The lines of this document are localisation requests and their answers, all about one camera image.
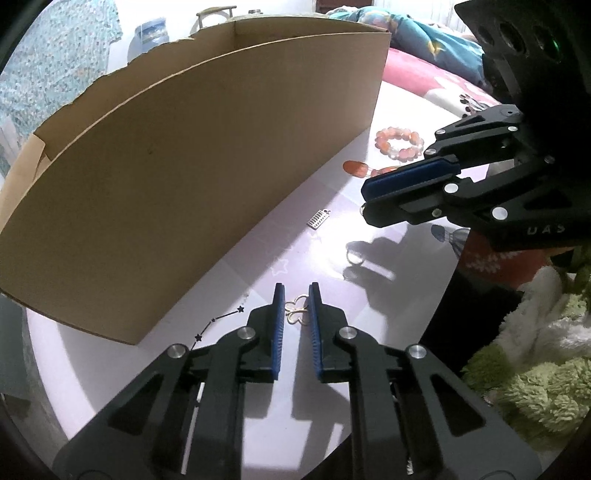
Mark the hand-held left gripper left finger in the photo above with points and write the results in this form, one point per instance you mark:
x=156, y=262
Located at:
x=277, y=341

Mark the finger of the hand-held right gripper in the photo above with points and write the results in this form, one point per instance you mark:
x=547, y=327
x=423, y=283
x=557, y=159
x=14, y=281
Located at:
x=401, y=210
x=415, y=175

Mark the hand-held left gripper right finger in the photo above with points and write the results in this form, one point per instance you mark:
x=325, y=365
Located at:
x=315, y=341

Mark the gold butterfly ornament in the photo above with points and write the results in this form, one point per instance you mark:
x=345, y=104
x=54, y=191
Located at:
x=295, y=313

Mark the brown cardboard box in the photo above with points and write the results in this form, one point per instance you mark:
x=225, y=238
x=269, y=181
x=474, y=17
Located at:
x=184, y=175

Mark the silver rectangular charm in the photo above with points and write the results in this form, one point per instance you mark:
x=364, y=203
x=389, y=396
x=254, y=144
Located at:
x=318, y=218

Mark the pink floral blanket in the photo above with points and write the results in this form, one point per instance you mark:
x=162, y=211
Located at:
x=429, y=78

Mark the blue patterned blanket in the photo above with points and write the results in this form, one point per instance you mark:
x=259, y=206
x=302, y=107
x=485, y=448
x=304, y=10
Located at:
x=415, y=37

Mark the wooden chair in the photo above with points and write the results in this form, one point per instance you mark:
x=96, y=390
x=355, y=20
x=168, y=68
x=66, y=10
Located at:
x=217, y=11

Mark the blue water jug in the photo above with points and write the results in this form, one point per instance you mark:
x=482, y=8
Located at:
x=150, y=37

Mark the teal floral hanging cloth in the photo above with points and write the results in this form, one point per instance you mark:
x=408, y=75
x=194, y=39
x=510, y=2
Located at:
x=51, y=69

